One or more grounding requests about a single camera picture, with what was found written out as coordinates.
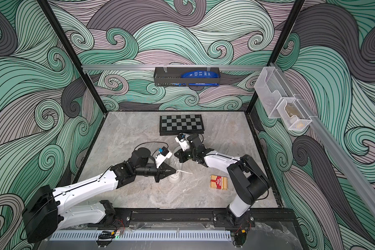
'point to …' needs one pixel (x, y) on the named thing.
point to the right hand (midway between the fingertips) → (177, 153)
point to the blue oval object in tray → (200, 74)
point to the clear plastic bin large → (270, 86)
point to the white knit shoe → (176, 177)
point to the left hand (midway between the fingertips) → (175, 169)
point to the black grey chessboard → (173, 125)
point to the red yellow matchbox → (219, 182)
